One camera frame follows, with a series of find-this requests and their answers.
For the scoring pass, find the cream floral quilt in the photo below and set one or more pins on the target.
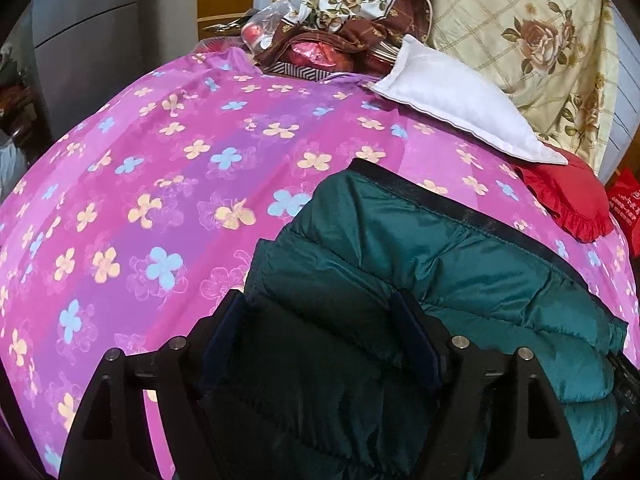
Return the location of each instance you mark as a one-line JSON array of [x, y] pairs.
[[555, 59]]

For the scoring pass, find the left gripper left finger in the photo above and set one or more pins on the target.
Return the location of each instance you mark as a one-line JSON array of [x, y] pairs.
[[111, 437]]

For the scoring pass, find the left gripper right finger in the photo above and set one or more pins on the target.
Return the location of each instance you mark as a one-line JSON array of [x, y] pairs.
[[498, 416]]

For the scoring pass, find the dark green puffer jacket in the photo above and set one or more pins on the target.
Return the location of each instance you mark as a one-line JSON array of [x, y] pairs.
[[323, 380]]

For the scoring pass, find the plastic bottle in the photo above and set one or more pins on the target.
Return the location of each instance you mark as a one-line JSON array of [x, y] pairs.
[[258, 32]]

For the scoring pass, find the red shopping bag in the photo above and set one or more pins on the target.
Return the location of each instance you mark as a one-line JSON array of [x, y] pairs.
[[624, 199]]

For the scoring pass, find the white pillow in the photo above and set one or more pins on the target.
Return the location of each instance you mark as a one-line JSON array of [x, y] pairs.
[[439, 86]]

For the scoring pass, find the red ruffled pillow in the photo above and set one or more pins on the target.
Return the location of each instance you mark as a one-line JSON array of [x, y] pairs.
[[572, 194]]

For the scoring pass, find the pink floral bed sheet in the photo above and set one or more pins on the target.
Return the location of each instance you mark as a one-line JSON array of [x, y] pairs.
[[139, 220]]

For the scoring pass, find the grey wardrobe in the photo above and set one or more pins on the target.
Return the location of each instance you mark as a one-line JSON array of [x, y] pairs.
[[83, 52]]

